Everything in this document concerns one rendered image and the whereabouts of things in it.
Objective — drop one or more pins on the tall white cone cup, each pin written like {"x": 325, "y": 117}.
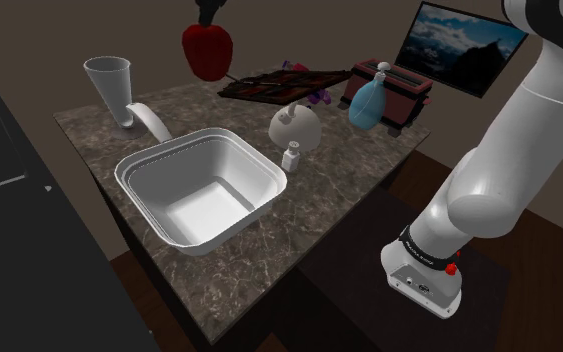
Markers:
{"x": 111, "y": 85}

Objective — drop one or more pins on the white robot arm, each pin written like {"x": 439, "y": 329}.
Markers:
{"x": 500, "y": 161}

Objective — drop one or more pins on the dark robot stand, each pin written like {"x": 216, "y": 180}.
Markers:
{"x": 359, "y": 287}

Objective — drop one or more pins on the mountain landscape wall picture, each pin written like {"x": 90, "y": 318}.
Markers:
{"x": 456, "y": 48}

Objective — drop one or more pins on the purple pink flowers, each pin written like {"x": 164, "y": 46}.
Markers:
{"x": 320, "y": 97}

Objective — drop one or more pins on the white domed teapot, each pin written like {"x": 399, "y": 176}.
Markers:
{"x": 295, "y": 129}

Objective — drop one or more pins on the red toaster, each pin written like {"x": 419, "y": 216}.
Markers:
{"x": 408, "y": 95}

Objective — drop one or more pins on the large black cabinet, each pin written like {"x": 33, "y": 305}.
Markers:
{"x": 22, "y": 253}

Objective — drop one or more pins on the red bell pepper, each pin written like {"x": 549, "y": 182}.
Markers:
{"x": 207, "y": 51}

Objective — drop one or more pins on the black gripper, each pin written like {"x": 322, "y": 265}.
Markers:
{"x": 207, "y": 7}

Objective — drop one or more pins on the dark red flat tray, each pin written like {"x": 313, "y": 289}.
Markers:
{"x": 281, "y": 88}

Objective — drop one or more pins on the small white salt shaker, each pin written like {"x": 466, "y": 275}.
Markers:
{"x": 290, "y": 158}

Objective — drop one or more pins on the blue spray bottle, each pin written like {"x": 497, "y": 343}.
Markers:
{"x": 367, "y": 105}

